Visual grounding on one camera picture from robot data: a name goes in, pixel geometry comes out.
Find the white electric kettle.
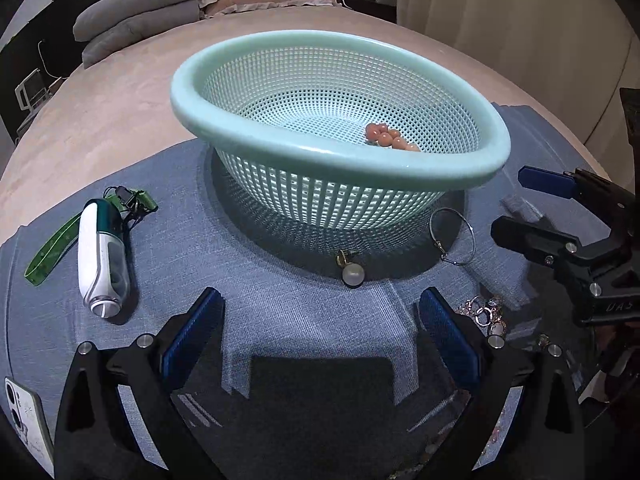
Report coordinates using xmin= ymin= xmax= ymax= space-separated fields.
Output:
xmin=15 ymin=71 xmax=52 ymax=112

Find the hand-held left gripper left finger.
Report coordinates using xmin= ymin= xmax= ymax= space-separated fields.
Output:
xmin=54 ymin=287 xmax=226 ymax=480

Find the grey folded quilt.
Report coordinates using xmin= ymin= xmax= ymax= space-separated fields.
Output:
xmin=81 ymin=0 xmax=202 ymax=69
xmin=73 ymin=0 xmax=205 ymax=42

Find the beige curtain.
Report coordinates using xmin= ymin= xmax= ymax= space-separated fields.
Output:
xmin=377 ymin=0 xmax=640 ymax=147

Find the green lanyard strap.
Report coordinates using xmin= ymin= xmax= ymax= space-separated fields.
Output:
xmin=24 ymin=186 xmax=159 ymax=289

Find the mint green plastic basket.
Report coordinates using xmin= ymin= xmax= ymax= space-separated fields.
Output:
xmin=169 ymin=30 xmax=512 ymax=233

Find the blue cloth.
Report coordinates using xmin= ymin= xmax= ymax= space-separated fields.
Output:
xmin=0 ymin=102 xmax=618 ymax=480

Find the silver hoop ring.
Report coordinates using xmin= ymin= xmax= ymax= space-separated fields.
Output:
xmin=428 ymin=208 xmax=476 ymax=266

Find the butterfly print phone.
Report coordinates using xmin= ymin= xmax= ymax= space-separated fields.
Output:
xmin=4 ymin=377 xmax=56 ymax=479

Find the white handheld fan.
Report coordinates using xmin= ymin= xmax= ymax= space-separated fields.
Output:
xmin=77 ymin=198 xmax=132 ymax=320

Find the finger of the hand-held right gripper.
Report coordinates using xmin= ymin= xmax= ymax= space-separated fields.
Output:
xmin=518 ymin=166 xmax=635 ymax=221
xmin=491 ymin=216 xmax=601 ymax=281

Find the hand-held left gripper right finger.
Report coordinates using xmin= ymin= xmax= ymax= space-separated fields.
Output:
xmin=419 ymin=287 xmax=586 ymax=480

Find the pearl pendant earring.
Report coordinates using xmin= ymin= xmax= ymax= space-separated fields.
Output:
xmin=335 ymin=249 xmax=365 ymax=289

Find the pink bead bracelet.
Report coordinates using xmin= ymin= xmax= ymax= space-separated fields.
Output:
xmin=365 ymin=122 xmax=422 ymax=154

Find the black headboard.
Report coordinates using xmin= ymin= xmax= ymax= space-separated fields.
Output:
xmin=0 ymin=24 xmax=87 ymax=147

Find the pile of small rings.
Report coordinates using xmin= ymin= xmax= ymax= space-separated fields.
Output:
xmin=452 ymin=295 xmax=512 ymax=342

